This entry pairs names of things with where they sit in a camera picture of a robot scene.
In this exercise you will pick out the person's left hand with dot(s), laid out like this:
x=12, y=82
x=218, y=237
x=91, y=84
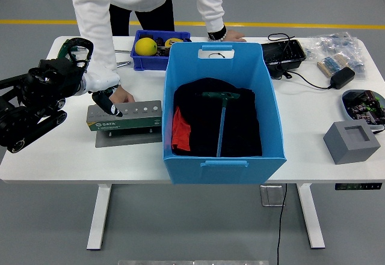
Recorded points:
x=235, y=35

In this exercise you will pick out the pale blue dish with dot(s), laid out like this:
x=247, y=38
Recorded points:
x=344, y=105

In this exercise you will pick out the yellow lemon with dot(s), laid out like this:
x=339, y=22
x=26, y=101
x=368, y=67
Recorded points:
x=145, y=46

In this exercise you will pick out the clear bag of blue components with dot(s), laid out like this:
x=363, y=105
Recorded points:
x=334, y=44

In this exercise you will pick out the small dark blue bin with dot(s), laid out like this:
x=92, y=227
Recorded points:
x=147, y=63

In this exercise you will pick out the grey foam block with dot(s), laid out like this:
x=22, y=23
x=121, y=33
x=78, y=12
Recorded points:
x=346, y=151

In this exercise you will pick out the person's right hand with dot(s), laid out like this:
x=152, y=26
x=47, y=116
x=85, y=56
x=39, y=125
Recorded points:
x=123, y=96

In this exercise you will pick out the yellow tape measure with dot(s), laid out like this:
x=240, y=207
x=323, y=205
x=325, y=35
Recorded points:
x=173, y=41

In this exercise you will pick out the pile of electronic parts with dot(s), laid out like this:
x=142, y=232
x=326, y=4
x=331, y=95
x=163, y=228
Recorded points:
x=361, y=108

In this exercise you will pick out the green metal hex key holder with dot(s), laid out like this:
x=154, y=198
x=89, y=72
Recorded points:
x=135, y=123

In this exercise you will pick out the black table control panel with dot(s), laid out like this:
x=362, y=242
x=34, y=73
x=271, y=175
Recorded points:
x=358, y=186

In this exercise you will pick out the white table leg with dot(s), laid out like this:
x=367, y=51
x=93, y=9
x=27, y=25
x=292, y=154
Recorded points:
x=311, y=217
x=99, y=217

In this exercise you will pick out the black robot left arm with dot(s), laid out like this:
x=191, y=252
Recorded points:
x=24, y=102

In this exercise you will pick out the person's right forearm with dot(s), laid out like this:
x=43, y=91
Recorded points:
x=96, y=51

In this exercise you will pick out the black plastic tray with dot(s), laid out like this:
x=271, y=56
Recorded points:
x=282, y=54

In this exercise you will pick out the black wristband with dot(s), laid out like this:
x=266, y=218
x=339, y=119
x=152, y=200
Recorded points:
x=216, y=35

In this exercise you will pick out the metal floor socket box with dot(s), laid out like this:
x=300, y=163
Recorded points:
x=270, y=196

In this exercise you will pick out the taped resistor strip bundle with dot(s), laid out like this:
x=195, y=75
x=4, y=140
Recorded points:
x=331, y=63

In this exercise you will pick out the person's left forearm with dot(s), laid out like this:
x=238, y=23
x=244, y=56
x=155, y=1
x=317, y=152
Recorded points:
x=212, y=18

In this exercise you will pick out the light blue plastic storage box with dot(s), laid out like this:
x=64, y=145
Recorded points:
x=222, y=173

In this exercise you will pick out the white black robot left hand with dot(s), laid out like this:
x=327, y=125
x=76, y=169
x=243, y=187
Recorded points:
x=103, y=80

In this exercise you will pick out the dark brown block part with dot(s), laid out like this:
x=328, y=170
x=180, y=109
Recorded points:
x=162, y=52

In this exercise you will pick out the black power adapter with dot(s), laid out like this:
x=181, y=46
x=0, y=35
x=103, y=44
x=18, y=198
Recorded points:
x=343, y=77

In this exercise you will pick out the black cloth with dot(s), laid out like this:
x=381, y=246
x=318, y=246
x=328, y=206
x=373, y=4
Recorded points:
x=240, y=120

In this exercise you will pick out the red cloth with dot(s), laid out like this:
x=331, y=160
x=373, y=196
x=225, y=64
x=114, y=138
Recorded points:
x=180, y=132

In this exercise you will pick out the dark brown cylinder part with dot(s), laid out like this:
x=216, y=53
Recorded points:
x=159, y=41

